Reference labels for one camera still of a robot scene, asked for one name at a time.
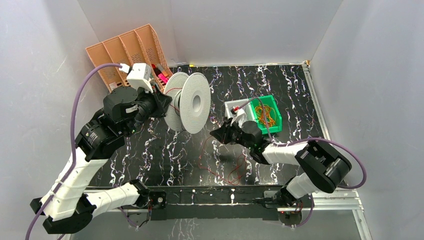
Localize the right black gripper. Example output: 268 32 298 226
209 117 253 150

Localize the white perforated filament spool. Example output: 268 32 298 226
164 72 211 134

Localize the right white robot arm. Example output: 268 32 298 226
210 119 352 208

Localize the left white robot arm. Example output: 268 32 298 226
30 86 173 235

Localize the white plastic bin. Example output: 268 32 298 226
224 98 256 128

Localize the green plastic bin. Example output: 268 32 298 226
250 95 283 135

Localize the peach desk file organizer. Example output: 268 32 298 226
85 24 172 92

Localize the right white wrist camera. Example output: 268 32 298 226
231 106 247 128

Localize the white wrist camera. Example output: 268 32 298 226
231 106 247 128
126 63 153 93

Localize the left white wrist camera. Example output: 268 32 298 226
126 63 153 93

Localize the yellow and red wire bundle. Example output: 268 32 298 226
254 101 277 128

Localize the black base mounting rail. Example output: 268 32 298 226
152 185 295 221

